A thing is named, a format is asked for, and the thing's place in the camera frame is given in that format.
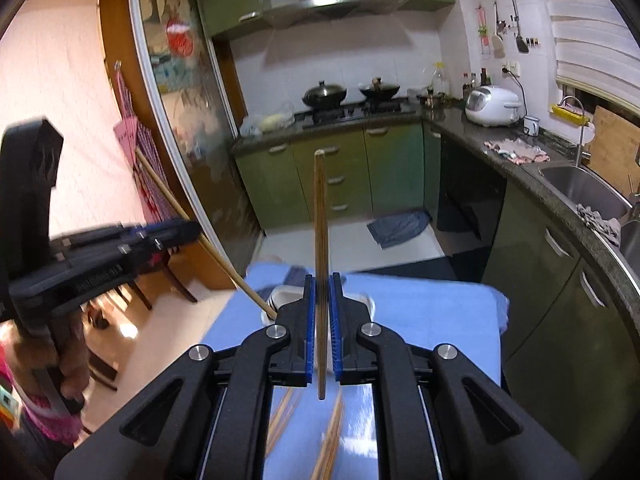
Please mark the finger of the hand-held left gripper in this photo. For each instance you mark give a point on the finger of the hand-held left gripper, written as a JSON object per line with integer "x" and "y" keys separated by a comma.
{"x": 135, "y": 232}
{"x": 165, "y": 240}

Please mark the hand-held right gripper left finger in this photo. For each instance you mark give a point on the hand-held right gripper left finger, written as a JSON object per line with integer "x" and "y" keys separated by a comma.
{"x": 310, "y": 330}

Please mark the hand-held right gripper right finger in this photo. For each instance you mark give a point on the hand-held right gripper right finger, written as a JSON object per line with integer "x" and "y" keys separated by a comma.
{"x": 337, "y": 330}

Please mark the white plastic utensil holder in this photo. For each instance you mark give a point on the white plastic utensil holder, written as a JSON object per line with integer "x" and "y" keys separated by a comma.
{"x": 281, "y": 297}

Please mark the wooden chopstick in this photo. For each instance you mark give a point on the wooden chopstick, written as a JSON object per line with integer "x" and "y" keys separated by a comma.
{"x": 321, "y": 220}
{"x": 231, "y": 271}

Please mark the bunch of wooden chopsticks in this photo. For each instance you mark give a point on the bunch of wooden chopsticks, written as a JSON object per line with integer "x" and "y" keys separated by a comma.
{"x": 330, "y": 435}

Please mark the person's left forearm pink sleeve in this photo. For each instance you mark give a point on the person's left forearm pink sleeve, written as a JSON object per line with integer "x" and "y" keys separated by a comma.
{"x": 47, "y": 425}

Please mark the person's left hand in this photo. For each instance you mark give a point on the person's left hand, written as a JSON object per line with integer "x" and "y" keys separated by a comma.
{"x": 75, "y": 360}

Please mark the dark wooden chair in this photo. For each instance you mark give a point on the dark wooden chair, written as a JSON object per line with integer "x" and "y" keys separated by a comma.
{"x": 175, "y": 275}

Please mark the blue printed tablecloth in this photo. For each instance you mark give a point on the blue printed tablecloth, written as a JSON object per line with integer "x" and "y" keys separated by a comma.
{"x": 425, "y": 320}

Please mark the red checked apron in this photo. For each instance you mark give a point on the red checked apron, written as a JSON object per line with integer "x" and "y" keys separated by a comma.
{"x": 145, "y": 145}

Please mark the denim floor cloth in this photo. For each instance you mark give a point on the denim floor cloth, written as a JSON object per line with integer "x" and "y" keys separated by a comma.
{"x": 400, "y": 229}

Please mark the decorated glass sliding door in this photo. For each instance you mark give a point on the decorated glass sliding door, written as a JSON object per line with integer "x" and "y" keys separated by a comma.
{"x": 185, "y": 110}

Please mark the white dotted curtain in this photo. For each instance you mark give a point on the white dotted curtain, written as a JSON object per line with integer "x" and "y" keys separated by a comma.
{"x": 65, "y": 110}

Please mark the plastic bag with food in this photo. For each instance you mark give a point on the plastic bag with food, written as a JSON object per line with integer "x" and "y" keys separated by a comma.
{"x": 270, "y": 122}

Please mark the black built-in appliance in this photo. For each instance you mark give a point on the black built-in appliance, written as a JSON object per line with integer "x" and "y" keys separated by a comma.
{"x": 470, "y": 195}

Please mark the long green base cabinet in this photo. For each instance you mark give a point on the long green base cabinet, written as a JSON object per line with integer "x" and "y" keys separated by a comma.
{"x": 545, "y": 310}

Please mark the black wok with lid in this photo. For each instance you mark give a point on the black wok with lid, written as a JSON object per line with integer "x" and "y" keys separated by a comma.
{"x": 325, "y": 94}

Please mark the black gas stove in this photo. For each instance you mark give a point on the black gas stove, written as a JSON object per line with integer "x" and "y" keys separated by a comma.
{"x": 350, "y": 112}

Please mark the black wok with wooden knob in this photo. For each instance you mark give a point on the black wok with wooden knob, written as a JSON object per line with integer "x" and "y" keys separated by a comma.
{"x": 380, "y": 90}

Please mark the small steel pot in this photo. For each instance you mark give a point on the small steel pot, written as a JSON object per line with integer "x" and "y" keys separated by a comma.
{"x": 431, "y": 100}

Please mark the patterned dishcloth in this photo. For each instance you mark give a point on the patterned dishcloth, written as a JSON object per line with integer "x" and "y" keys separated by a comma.
{"x": 517, "y": 151}

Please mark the dark granite countertop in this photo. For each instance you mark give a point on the dark granite countertop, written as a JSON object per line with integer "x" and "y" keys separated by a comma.
{"x": 560, "y": 185}

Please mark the clear oil bottle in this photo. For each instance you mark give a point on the clear oil bottle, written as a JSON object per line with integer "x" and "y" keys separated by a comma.
{"x": 439, "y": 80}

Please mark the white rice cooker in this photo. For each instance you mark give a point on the white rice cooker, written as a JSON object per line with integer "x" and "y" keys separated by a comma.
{"x": 492, "y": 107}

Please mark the white enamel cup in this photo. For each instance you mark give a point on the white enamel cup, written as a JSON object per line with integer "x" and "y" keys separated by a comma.
{"x": 532, "y": 126}

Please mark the dark sauce bottles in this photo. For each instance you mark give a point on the dark sauce bottles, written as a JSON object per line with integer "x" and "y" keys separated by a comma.
{"x": 475, "y": 82}

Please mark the grey rag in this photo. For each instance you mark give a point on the grey rag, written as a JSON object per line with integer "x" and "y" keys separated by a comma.
{"x": 600, "y": 222}

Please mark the thin steel faucet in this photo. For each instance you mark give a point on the thin steel faucet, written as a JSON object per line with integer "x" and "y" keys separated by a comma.
{"x": 580, "y": 135}

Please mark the yellow sponge tray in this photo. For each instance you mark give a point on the yellow sponge tray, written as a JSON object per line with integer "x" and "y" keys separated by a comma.
{"x": 567, "y": 114}

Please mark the white rice paddle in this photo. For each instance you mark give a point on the white rice paddle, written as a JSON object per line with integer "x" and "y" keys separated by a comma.
{"x": 499, "y": 42}

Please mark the red and green hanging tool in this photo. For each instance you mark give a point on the red and green hanging tool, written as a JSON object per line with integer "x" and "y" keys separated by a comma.
{"x": 482, "y": 30}

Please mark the wooden cutting board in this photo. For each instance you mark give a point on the wooden cutting board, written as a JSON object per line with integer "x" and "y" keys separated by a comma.
{"x": 615, "y": 145}

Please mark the black spatula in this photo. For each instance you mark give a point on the black spatula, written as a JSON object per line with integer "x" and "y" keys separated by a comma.
{"x": 522, "y": 42}

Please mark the white window blinds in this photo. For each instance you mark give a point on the white window blinds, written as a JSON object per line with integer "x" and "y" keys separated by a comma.
{"x": 585, "y": 25}

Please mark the white wall outlet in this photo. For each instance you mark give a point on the white wall outlet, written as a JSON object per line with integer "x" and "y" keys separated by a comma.
{"x": 511, "y": 69}

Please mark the wall hook rack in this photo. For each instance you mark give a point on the wall hook rack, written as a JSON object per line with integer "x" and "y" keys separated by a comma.
{"x": 534, "y": 42}

